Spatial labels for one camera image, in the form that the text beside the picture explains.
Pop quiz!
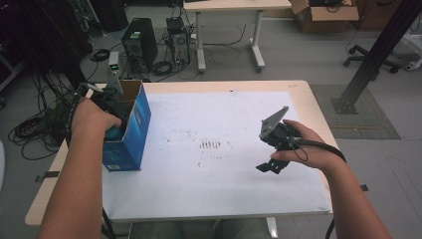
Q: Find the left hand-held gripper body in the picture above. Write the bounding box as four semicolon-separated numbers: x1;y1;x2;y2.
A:
90;70;134;133

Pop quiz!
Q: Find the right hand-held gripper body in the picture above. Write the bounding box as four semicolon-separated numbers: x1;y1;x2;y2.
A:
258;106;303;152

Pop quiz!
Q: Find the blue plastic bottle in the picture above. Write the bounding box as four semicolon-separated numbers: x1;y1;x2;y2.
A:
105;126;126;141

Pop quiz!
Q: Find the blue cardboard box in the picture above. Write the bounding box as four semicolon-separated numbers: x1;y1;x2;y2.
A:
101;79;152;172

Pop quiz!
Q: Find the person's left hand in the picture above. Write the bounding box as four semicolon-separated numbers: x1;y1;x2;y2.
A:
71;97;122;142

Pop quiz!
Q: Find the person's right hand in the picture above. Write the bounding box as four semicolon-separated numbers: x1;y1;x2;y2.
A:
270;119;346;173

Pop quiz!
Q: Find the grey device with green light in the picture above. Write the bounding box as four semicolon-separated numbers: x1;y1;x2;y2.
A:
107;51;120;73

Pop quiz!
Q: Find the white table mat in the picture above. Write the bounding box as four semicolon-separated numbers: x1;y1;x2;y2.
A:
102;91;332;223

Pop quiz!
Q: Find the large black computer tower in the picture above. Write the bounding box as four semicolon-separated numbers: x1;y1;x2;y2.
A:
120;17;159;74

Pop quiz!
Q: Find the grey floor mat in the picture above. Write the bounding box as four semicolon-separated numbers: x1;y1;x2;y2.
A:
309;84;402;140

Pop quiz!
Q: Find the small black computer tower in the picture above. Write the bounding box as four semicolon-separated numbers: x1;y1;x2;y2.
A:
165;16;191;67

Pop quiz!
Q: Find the dark curtain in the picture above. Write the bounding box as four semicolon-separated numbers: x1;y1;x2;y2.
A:
0;0;95;90

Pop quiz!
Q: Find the black office chair base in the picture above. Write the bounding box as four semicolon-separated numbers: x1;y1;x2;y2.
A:
342;44;403;75

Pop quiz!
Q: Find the black metal stand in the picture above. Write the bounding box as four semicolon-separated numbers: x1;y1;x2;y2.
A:
330;0;422;116

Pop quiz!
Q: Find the open brown cardboard box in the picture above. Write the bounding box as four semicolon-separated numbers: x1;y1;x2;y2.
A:
289;0;360;34

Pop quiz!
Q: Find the white-legged background desk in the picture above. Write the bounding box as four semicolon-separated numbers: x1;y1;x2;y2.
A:
182;0;293;74

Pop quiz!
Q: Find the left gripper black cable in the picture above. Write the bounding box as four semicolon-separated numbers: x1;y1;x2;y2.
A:
65;82;105;147

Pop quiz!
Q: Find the coiled black cable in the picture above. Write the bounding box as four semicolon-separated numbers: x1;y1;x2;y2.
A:
89;48;111;63
151;60;174;77

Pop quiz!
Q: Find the bundle of black floor cables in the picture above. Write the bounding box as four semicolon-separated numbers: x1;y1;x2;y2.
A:
7;73;75;161

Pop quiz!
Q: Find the black cable under table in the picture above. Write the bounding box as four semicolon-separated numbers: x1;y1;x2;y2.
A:
101;208;117;239

